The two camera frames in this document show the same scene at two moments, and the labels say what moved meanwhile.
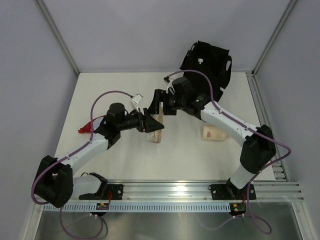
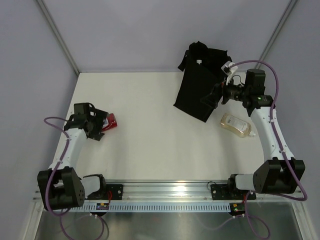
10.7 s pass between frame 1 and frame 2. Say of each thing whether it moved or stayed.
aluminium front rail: stayed
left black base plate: stayed
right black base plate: stayed
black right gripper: moved
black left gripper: moved
